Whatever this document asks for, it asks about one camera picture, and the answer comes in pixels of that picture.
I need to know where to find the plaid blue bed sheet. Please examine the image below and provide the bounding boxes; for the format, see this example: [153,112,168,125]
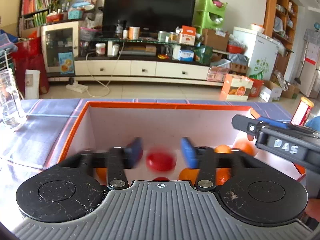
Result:
[0,98,296,230]

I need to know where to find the wooden shelf unit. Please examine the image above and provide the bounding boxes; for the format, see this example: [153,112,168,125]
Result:
[264,0,298,75]

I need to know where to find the person left hand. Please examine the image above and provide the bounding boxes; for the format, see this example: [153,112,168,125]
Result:
[305,198,320,223]

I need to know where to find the orange cardboard box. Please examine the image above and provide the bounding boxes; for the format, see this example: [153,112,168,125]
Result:
[50,101,291,180]

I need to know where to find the red cylindrical can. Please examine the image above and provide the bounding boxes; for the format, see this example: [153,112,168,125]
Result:
[290,96,314,126]

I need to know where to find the black flat screen television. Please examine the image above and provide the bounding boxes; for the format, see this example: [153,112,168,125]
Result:
[102,0,196,38]

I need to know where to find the white power strip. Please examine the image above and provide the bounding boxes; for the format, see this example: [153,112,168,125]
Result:
[66,83,88,93]

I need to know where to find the green stacked storage bins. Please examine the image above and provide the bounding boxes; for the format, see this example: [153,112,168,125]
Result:
[193,0,228,34]

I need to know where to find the yellow orange back right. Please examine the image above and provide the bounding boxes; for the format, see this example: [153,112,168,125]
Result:
[233,139,257,156]

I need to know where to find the white tv stand with drawers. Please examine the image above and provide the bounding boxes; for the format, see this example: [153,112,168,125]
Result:
[48,51,223,87]

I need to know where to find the tangerine left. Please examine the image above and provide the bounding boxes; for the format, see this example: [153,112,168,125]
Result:
[95,167,107,185]

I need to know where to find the red tomato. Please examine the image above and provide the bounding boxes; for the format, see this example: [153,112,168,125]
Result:
[146,147,177,172]
[153,177,169,181]

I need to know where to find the yellow orange back left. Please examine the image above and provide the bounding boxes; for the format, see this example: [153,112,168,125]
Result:
[214,145,232,154]

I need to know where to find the orange white gift box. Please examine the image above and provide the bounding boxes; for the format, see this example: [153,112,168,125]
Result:
[220,74,253,101]

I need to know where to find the glass mug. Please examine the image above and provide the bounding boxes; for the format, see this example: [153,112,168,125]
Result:
[1,68,27,131]

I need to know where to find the white glass door cabinet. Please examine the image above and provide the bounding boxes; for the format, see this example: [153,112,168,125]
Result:
[41,20,83,77]

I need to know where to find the dark bookshelf with books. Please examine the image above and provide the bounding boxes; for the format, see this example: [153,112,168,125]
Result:
[17,0,64,37]

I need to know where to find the yellow orange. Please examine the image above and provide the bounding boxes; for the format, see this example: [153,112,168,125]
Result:
[233,139,257,156]
[214,145,232,154]

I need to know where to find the brown cardboard box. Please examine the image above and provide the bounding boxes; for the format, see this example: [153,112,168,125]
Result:
[201,29,229,51]

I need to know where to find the large orange centre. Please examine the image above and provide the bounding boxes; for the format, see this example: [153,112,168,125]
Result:
[215,168,232,186]

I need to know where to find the tangerine right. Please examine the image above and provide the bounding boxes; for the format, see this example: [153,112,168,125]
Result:
[178,168,200,185]

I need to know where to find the tangerine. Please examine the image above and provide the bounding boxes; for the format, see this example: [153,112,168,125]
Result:
[178,168,200,185]
[95,167,107,185]

